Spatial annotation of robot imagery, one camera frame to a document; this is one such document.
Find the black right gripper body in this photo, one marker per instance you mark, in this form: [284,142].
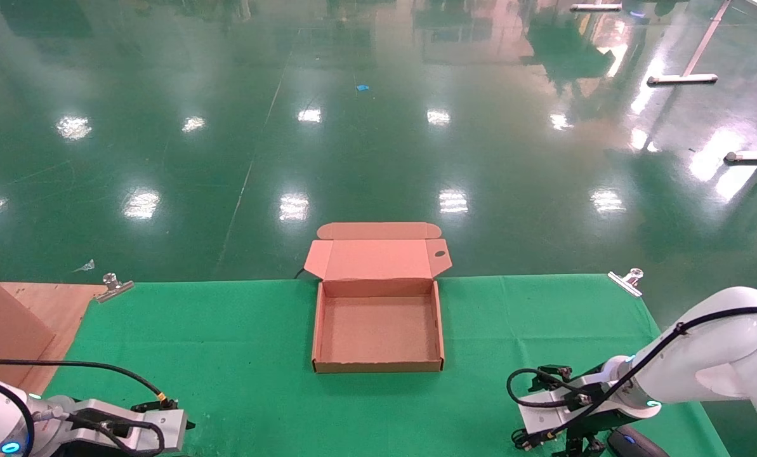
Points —
[597,419]

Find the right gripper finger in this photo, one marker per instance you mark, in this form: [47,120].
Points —
[551,373]
[565,444]

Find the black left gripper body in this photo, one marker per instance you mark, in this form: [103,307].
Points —
[102,416]

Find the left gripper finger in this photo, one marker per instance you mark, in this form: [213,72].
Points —
[162,404]

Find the black computer mouse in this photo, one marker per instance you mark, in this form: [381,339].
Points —
[638,445]

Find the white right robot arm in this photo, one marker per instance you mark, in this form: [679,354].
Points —
[721,355]

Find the tall printed cardboard box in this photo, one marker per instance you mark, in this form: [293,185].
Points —
[4,324]

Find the flat open cardboard box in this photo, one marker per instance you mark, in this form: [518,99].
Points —
[378,330]

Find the green table cloth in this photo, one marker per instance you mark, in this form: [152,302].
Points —
[226,355]

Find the metal table clip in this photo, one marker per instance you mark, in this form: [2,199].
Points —
[113,287]
[625,282]

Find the clear plastic floor scrap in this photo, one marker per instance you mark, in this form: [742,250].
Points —
[86,266]

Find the white stand base bar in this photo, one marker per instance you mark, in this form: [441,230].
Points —
[752,156]
[597,7]

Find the white stand base with pole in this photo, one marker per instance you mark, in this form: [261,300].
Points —
[681,79]

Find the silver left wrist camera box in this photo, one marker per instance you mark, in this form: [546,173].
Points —
[162,431]

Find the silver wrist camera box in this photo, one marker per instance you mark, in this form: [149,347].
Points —
[543,412]
[162,431]

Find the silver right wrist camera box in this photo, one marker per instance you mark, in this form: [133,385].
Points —
[543,412]

